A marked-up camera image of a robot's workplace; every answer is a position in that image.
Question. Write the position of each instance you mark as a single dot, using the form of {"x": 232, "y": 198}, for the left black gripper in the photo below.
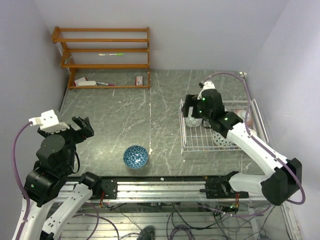
{"x": 86, "y": 130}

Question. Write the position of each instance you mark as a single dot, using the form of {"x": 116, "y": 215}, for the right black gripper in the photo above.
{"x": 191, "y": 100}

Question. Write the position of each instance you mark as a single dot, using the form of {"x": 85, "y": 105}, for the blue patterned bowl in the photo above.
{"x": 192, "y": 122}

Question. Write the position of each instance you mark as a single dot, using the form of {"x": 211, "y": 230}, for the black white leaf bowl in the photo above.
{"x": 220, "y": 141}

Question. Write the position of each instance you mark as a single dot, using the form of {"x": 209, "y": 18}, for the pink floral patterned bowl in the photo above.
{"x": 242, "y": 114}

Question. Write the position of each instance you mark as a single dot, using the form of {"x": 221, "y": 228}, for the red geometric patterned bowl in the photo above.
{"x": 135, "y": 157}

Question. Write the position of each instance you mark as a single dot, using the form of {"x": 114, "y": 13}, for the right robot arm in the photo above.
{"x": 281, "y": 178}

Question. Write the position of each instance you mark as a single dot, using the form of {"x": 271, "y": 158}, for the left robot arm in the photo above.
{"x": 55, "y": 162}

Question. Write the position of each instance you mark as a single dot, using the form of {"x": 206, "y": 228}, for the wooden shelf rack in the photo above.
{"x": 67, "y": 61}

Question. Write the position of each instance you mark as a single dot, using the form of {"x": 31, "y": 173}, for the white box on shelf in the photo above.
{"x": 87, "y": 84}

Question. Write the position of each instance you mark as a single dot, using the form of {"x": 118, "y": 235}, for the red white small card box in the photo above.
{"x": 139, "y": 81}

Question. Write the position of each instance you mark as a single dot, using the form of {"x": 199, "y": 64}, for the green pen on shelf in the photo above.
{"x": 110, "y": 54}

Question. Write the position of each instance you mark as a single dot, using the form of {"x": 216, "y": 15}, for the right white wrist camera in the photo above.
{"x": 205, "y": 85}

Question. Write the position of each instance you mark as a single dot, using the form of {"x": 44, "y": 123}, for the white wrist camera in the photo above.
{"x": 49, "y": 122}
{"x": 205, "y": 85}

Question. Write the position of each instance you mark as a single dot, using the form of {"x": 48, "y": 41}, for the white wire dish rack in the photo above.
{"x": 199, "y": 139}

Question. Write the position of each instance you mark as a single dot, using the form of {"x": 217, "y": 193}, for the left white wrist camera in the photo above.
{"x": 49, "y": 122}

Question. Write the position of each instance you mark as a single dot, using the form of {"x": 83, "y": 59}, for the aluminium mounting rail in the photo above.
{"x": 153, "y": 189}

